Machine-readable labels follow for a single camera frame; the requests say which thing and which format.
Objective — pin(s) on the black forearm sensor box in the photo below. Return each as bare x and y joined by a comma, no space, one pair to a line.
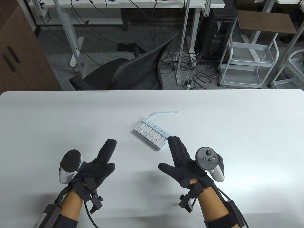
234,211

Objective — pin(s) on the person's right hand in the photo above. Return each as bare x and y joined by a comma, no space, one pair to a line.
182,166

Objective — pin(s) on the person's left forearm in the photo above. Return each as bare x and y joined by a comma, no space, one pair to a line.
72,204

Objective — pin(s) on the black computer tower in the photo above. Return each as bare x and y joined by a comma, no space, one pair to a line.
213,35

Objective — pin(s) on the black arm sleeve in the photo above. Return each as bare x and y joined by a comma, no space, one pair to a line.
67,223

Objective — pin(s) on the person's left hand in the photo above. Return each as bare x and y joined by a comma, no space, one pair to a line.
95,171

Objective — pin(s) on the white metal utility cart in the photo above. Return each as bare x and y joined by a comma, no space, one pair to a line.
251,52
294,61

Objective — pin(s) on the white toy piano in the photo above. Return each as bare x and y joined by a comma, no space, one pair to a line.
148,133

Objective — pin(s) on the black office chair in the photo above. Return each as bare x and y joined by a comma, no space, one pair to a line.
133,73

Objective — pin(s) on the grey forearm sensor box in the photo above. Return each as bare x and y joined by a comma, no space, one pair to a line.
47,216

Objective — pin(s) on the white and black controller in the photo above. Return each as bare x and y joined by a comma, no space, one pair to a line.
70,159
206,158

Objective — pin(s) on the person's right forearm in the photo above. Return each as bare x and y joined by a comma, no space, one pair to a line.
211,206

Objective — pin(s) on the white background desk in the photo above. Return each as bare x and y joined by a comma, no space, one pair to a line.
142,3

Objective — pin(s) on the aluminium frame post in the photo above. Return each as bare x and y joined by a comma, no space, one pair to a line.
183,35
68,35
206,8

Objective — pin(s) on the brown top side table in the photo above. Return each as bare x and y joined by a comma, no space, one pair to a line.
266,21

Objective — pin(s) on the brown wooden cabinet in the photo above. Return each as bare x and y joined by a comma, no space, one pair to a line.
23,61

